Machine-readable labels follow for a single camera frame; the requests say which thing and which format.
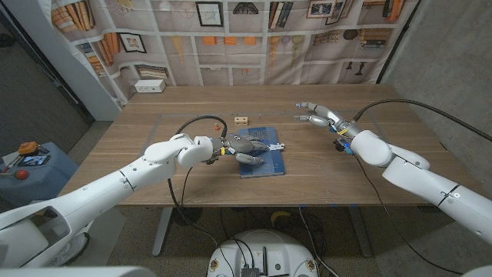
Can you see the yellow object under table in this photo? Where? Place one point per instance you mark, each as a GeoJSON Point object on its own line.
{"type": "Point", "coordinates": [280, 216]}

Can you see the white power outlet box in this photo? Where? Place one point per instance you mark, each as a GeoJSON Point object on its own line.
{"type": "Point", "coordinates": [150, 85]}

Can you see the orange emergency stop box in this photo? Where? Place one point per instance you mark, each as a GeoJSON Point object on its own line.
{"type": "Point", "coordinates": [27, 147]}

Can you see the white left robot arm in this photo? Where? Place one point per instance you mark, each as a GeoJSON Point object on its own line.
{"type": "Point", "coordinates": [96, 192]}

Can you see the blue notebook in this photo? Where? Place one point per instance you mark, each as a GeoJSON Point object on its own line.
{"type": "Point", "coordinates": [274, 165]}

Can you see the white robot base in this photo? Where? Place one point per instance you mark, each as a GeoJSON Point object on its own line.
{"type": "Point", "coordinates": [265, 250]}

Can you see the black backdrop pole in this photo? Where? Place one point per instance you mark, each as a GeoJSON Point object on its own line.
{"type": "Point", "coordinates": [391, 57]}

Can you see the white robot torso rim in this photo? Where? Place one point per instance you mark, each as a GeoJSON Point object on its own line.
{"type": "Point", "coordinates": [77, 272]}

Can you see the grey table leg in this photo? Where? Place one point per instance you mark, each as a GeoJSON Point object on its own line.
{"type": "Point", "coordinates": [361, 234]}

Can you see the wooden block with holes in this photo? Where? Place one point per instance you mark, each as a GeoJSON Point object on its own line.
{"type": "Point", "coordinates": [241, 121]}

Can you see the red round button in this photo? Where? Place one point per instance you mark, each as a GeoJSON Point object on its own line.
{"type": "Point", "coordinates": [22, 174]}

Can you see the black smartphone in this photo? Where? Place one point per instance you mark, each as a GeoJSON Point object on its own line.
{"type": "Point", "coordinates": [34, 160]}

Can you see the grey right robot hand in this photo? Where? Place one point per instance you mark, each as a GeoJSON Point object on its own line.
{"type": "Point", "coordinates": [330, 115]}

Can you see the blue-grey side cart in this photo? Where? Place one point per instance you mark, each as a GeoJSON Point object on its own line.
{"type": "Point", "coordinates": [42, 177]}

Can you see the printed bookshelf backdrop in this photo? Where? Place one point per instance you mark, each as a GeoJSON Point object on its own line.
{"type": "Point", "coordinates": [238, 57]}

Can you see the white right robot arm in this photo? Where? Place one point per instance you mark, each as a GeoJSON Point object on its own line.
{"type": "Point", "coordinates": [423, 177]}

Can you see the white table leg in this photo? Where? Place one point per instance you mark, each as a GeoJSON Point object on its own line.
{"type": "Point", "coordinates": [161, 231]}

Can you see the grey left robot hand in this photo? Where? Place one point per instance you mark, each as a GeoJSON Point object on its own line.
{"type": "Point", "coordinates": [242, 144]}

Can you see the white puzzle piece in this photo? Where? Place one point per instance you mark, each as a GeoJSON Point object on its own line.
{"type": "Point", "coordinates": [280, 146]}
{"type": "Point", "coordinates": [273, 147]}

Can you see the black round table foot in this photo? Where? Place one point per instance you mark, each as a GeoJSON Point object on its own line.
{"type": "Point", "coordinates": [186, 216]}

